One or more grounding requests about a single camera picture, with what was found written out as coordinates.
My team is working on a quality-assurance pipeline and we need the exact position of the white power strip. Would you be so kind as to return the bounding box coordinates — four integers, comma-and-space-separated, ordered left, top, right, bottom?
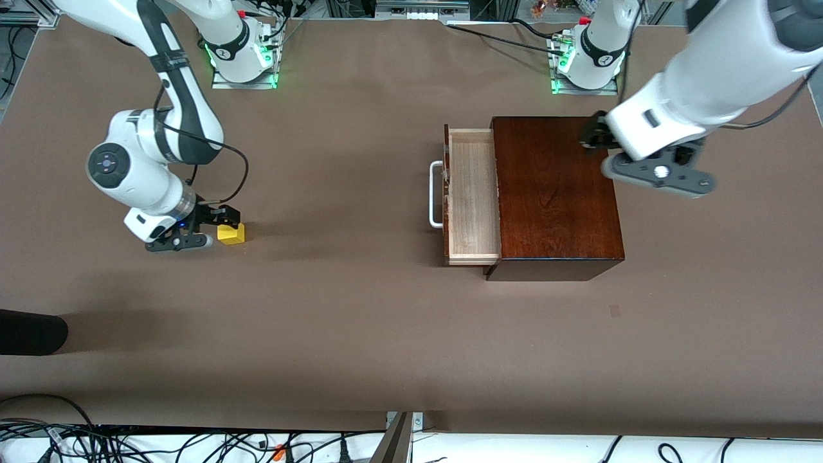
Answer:
376, 0, 471, 21

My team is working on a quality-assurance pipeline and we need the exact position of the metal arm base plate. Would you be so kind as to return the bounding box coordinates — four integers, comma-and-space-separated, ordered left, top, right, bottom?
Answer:
211, 18, 280, 91
548, 32, 620, 97

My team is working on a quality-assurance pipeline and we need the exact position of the dark brown wooden cabinet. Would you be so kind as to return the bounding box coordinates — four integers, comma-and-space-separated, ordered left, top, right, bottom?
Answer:
484, 116, 626, 282

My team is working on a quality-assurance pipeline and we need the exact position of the grey metal bracket post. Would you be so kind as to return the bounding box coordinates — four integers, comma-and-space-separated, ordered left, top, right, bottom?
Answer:
370, 412, 425, 463

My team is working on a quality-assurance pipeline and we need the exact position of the black cable on table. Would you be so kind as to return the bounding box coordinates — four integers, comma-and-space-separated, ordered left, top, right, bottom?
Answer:
447, 19, 570, 59

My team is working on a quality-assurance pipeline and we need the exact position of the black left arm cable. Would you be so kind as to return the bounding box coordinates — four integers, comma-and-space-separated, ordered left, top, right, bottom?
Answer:
719, 64, 820, 129

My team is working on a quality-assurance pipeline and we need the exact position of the aluminium frame profile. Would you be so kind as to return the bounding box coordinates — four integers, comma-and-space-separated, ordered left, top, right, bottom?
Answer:
0, 0, 62, 28

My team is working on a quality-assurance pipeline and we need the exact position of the black cable tangle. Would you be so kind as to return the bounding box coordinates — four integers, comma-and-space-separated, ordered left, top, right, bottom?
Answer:
0, 394, 386, 463

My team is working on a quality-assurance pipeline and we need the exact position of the wooden drawer with white handle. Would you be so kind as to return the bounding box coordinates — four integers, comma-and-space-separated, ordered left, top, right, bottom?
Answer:
430, 124, 502, 266

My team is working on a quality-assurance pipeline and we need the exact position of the black ribbed cylinder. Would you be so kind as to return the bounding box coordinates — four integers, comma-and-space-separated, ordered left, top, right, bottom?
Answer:
0, 309, 69, 356

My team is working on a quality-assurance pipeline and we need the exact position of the white lower shelf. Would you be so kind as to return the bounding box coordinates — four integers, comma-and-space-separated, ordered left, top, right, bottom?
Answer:
0, 430, 823, 463

